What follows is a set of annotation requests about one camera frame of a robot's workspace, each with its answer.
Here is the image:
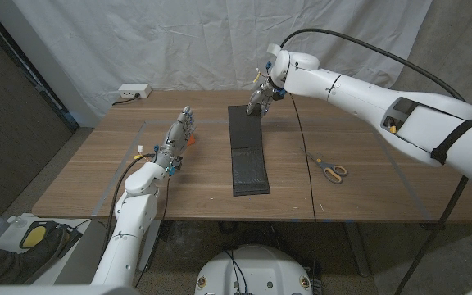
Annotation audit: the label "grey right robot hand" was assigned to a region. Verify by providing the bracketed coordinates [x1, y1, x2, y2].
[246, 75, 282, 118]

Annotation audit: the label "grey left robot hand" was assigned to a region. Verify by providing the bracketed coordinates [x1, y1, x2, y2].
[153, 105, 196, 170]

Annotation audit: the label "black cloth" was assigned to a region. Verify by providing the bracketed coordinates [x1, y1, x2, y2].
[227, 104, 271, 197]

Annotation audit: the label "white power outlet box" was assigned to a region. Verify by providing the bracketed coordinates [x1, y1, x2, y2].
[118, 83, 152, 99]

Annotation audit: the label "white backdrop cloth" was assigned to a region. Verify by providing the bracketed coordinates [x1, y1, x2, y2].
[12, 0, 433, 128]

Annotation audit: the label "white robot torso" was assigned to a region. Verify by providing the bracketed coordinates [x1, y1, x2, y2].
[194, 244, 313, 295]

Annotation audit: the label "yellow black foot pedal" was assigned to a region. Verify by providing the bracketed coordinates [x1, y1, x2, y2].
[18, 220, 84, 259]

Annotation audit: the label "person's dark foot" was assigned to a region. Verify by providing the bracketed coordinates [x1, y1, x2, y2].
[0, 227, 71, 286]

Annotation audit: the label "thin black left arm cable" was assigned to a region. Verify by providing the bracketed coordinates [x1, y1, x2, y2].
[133, 174, 171, 288]

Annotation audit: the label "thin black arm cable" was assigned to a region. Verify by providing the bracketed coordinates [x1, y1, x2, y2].
[289, 93, 318, 225]
[133, 174, 171, 288]

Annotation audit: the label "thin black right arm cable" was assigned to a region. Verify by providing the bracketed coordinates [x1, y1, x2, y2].
[289, 93, 318, 225]

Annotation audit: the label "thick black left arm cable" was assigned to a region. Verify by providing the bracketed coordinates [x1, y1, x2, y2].
[98, 152, 157, 263]

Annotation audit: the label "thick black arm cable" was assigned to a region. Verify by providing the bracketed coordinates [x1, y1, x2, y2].
[279, 27, 470, 295]
[98, 152, 157, 263]

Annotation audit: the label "orange grey handled scissors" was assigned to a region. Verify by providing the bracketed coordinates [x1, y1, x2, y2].
[301, 147, 349, 185]

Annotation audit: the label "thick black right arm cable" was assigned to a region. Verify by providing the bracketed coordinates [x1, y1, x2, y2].
[279, 27, 470, 295]

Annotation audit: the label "black torso cable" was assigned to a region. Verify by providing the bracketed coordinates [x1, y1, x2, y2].
[223, 248, 250, 295]

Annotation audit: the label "black arm strap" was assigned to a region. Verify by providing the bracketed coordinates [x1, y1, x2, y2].
[430, 118, 472, 166]

